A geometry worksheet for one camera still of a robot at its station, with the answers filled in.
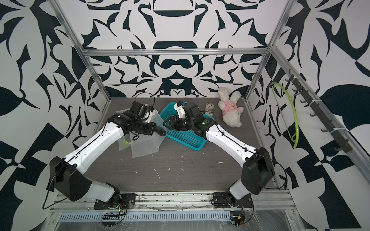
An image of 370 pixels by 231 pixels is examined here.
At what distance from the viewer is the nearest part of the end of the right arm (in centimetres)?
58

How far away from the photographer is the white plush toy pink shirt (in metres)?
1.01

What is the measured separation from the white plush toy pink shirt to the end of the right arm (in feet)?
1.32
